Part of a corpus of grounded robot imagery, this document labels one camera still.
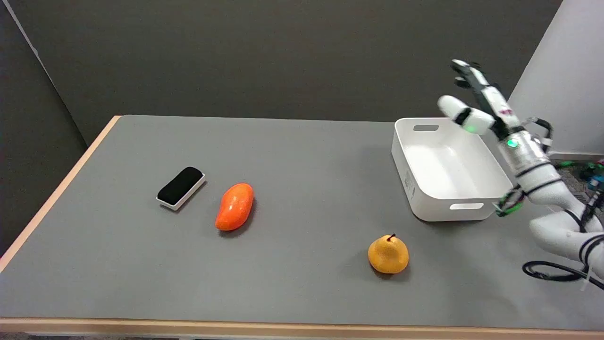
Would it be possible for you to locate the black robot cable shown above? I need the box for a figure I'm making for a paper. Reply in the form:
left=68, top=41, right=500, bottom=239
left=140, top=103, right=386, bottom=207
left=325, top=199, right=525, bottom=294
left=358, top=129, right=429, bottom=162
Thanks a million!
left=522, top=261, right=604, bottom=289

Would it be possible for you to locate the yellow orange pear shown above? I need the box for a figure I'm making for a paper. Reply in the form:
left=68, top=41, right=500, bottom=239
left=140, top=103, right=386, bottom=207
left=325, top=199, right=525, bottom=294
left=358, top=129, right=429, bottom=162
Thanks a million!
left=368, top=234, right=410, bottom=275

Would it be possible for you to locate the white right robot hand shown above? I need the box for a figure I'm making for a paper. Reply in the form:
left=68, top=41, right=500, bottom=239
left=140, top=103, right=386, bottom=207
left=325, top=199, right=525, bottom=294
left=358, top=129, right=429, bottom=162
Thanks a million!
left=437, top=59, right=525, bottom=140

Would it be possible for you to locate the black white board eraser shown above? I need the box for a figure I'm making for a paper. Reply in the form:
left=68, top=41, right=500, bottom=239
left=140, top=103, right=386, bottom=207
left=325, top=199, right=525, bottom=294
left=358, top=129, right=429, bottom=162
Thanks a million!
left=156, top=166, right=206, bottom=211

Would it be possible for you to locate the colourful electronics clutter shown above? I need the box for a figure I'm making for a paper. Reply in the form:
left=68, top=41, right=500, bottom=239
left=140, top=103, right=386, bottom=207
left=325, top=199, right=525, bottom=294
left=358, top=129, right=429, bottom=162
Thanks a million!
left=554, top=160, right=604, bottom=192

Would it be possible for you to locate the white plastic bin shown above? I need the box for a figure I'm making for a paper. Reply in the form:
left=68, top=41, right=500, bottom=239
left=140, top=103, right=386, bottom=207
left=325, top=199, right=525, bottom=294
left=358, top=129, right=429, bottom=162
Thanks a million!
left=391, top=117, right=515, bottom=222

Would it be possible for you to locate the orange red mango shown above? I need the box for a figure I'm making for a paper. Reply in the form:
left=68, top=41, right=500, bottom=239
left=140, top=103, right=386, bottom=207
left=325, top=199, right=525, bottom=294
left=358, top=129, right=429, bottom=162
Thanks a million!
left=215, top=183, right=254, bottom=232

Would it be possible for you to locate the green black cable bundle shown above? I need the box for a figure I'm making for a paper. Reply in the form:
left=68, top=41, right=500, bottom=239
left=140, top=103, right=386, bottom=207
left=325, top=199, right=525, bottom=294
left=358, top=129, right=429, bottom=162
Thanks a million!
left=494, top=187, right=526, bottom=218

